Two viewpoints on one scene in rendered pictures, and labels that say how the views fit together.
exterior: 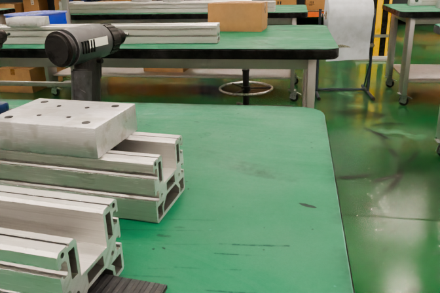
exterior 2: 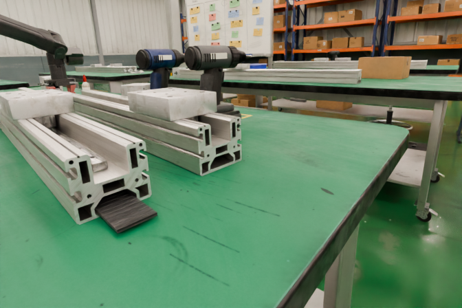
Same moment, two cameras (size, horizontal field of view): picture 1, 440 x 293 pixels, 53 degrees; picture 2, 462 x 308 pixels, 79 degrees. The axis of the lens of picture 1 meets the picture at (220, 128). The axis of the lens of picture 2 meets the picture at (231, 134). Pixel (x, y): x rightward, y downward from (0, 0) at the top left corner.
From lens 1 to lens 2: 0.25 m
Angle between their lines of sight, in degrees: 29
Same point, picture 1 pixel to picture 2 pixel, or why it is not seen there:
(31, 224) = (103, 150)
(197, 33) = (342, 75)
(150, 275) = (161, 205)
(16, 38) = (229, 76)
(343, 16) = not seen: outside the picture
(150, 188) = (196, 147)
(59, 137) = (153, 104)
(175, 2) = (344, 61)
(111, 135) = (186, 108)
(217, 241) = (227, 197)
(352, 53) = not seen: outside the picture
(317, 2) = not seen: outside the picture
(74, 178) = (161, 135)
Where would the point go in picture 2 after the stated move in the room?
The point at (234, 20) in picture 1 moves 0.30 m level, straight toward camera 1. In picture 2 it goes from (379, 70) to (374, 73)
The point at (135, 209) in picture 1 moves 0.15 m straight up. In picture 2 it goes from (189, 162) to (183, 73)
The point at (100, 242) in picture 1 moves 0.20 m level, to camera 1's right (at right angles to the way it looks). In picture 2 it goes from (126, 169) to (264, 203)
